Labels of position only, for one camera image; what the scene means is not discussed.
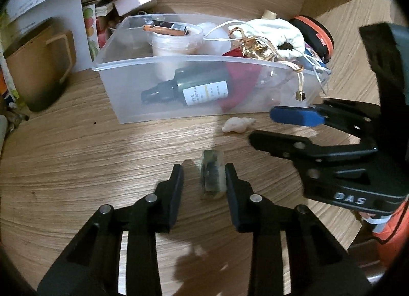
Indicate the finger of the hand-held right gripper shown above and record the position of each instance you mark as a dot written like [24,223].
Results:
[287,145]
[294,116]

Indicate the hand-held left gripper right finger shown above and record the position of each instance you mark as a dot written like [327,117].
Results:
[233,193]

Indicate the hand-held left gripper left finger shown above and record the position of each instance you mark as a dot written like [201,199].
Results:
[175,193]

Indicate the clear block with dark inclusion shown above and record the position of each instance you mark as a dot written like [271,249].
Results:
[212,174]

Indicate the pale seashell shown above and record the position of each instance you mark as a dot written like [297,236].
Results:
[238,124]

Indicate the red pouch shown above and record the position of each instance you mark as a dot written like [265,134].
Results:
[242,75]

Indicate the dark green spray bottle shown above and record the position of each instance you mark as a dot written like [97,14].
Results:
[198,86]

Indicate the clear plastic bin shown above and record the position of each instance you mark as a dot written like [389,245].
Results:
[134,91]

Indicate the white plastic tub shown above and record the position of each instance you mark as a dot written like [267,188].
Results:
[172,46]

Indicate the black orange lighter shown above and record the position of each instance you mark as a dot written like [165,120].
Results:
[166,27]

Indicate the black orange round case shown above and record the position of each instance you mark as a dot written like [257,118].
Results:
[316,33]

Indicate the small cream bottle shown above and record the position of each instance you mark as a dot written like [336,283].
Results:
[269,14]

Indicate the metal nail clipper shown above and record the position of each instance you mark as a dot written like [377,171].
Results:
[17,117]

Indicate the brown ceramic mug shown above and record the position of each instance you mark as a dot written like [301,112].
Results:
[35,69]

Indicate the small white box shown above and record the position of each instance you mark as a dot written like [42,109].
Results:
[137,0]

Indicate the white paper folder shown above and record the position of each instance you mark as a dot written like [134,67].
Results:
[72,11]

